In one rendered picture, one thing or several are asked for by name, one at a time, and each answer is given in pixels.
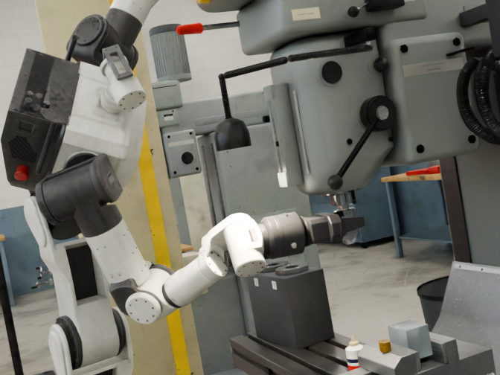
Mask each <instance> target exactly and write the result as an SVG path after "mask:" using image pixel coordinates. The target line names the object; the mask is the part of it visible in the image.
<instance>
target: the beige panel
mask: <svg viewBox="0 0 500 375"><path fill-rule="evenodd" d="M113 1H114V0H34V3H35V8H36V14H37V19H38V23H39V31H40V35H41V39H42V47H43V51H44V53H45V54H49V55H51V56H54V57H59V58H61V59H65V56H66V54H67V51H66V45H67V42H68V41H69V39H70V37H71V35H72V34H73V32H74V29H75V28H76V27H77V25H78V24H79V23H80V21H81V20H83V19H84V18H85V17H87V16H89V15H92V14H100V15H102V16H103V17H104V18H106V14H107V13H108V11H109V8H110V7H111V5H112V3H113ZM133 45H134V46H135V47H136V48H137V50H138V55H139V57H138V62H137V64H136V66H135V68H134V70H133V74H134V75H135V76H136V77H137V78H138V80H139V82H140V84H141V86H142V88H143V89H144V91H145V93H146V95H147V97H146V101H147V110H146V117H145V123H144V134H143V139H142V145H141V154H140V159H139V161H138V163H137V165H136V167H135V169H134V172H133V174H132V176H131V179H130V180H129V183H128V185H127V186H125V187H123V192H122V194H121V195H120V197H119V198H118V200H117V201H116V202H113V203H110V202H109V203H107V205H112V204H116V205H117V207H118V210H119V211H120V213H121V216H122V217H123V219H124V222H125V223H126V226H127V228H128V229H129V232H130V234H131V235H132V237H133V239H134V241H135V243H136V245H137V247H138V249H139V251H140V253H141V255H142V257H143V259H144V260H146V261H150V262H153V263H154V264H161V265H165V266H167V267H169V268H170V269H171V270H172V271H173V272H174V273H175V272H177V271H178V270H180V269H182V268H184V267H185V266H184V262H183V257H182V250H181V246H180V241H179V233H178V228H177V224H176V217H175V212H174V208H173V200H172V196H171V192H170V183H169V179H168V175H167V167H166V163H165V158H164V151H163V146H162V142H161V134H160V129H159V125H158V118H157V113H156V105H155V101H154V97H153V89H152V84H151V80H150V73H149V68H148V64H147V55H146V51H145V47H144V39H143V35H142V30H140V32H139V34H138V36H137V38H136V40H135V42H134V44H133ZM124 315H125V314H124ZM125 316H126V319H127V321H128V323H129V329H130V335H131V340H132V350H133V362H134V368H133V370H132V375H204V374H203V369H202V361H201V357H200V352H199V345H198V340H197V336H196V328H195V324H194V320H193V311H192V307H191V303H189V304H188V305H187V306H185V307H180V308H178V309H177V310H176V311H174V312H173V313H171V314H170V315H168V316H166V317H163V318H159V319H158V320H157V321H156V322H154V323H152V324H141V323H138V322H137V321H134V320H133V319H132V318H131V317H130V316H128V315H125Z"/></svg>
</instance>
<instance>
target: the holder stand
mask: <svg viewBox="0 0 500 375"><path fill-rule="evenodd" d="M246 278H247V283H248V287H249V295H250V299H251V308H252V312H253V316H254V324H255V329H256V334H257V337H258V338H261V339H265V340H268V341H271V342H274V343H277V344H282V345H284V346H287V347H290V348H294V349H296V350H298V349H301V348H303V347H307V346H310V345H312V344H316V343H319V342H322V341H325V340H328V339H331V338H334V337H335V336H334V331H333V323H332V318H331V314H330V305H329V301H328V296H327V287H326V283H325V279H324V270H323V269H321V268H315V267H309V266H308V263H294V264H289V261H277V262H271V263H267V264H266V267H265V268H264V270H263V271H262V272H260V273H258V274H256V275H253V276H250V277H246Z"/></svg>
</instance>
